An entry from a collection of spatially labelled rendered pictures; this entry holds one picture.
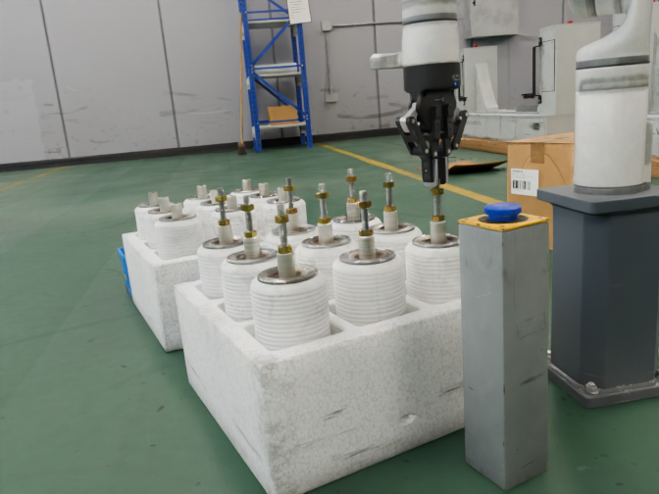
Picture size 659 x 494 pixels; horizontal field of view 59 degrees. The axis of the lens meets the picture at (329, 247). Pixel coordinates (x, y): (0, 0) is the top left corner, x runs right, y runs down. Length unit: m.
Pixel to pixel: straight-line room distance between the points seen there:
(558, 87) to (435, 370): 3.33
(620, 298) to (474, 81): 4.46
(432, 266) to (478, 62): 4.55
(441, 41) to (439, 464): 0.53
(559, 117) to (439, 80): 3.25
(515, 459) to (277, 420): 0.28
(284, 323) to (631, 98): 0.54
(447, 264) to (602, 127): 0.28
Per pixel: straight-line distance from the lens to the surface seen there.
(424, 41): 0.79
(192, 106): 7.04
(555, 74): 4.01
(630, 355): 0.96
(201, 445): 0.89
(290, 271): 0.72
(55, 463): 0.95
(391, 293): 0.76
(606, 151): 0.89
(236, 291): 0.81
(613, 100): 0.88
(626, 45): 0.88
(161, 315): 1.20
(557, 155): 1.71
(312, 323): 0.71
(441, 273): 0.81
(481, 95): 5.21
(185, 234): 1.20
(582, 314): 0.92
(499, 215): 0.66
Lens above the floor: 0.46
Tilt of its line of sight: 14 degrees down
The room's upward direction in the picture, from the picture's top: 5 degrees counter-clockwise
